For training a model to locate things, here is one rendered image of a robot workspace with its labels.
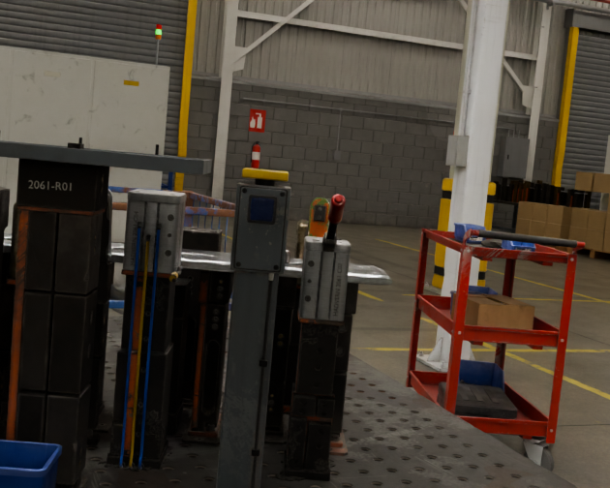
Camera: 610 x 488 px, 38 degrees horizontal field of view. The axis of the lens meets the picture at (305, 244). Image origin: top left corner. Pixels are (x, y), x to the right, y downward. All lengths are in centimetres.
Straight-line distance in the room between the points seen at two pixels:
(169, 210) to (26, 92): 824
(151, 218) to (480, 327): 235
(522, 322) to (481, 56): 220
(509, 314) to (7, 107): 682
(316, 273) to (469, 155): 410
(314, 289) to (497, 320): 231
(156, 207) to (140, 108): 837
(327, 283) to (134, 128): 840
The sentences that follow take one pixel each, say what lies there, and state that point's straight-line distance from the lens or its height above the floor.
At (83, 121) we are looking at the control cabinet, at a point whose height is 134.
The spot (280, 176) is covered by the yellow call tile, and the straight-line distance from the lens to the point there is 115.
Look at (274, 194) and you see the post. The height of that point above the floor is 113.
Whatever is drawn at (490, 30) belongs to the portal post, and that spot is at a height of 201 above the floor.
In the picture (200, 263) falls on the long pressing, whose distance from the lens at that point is 144.
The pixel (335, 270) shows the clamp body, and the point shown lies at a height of 102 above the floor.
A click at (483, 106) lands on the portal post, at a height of 157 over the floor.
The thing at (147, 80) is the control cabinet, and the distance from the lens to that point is 971.
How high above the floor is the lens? 118
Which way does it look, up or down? 6 degrees down
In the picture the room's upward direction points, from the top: 5 degrees clockwise
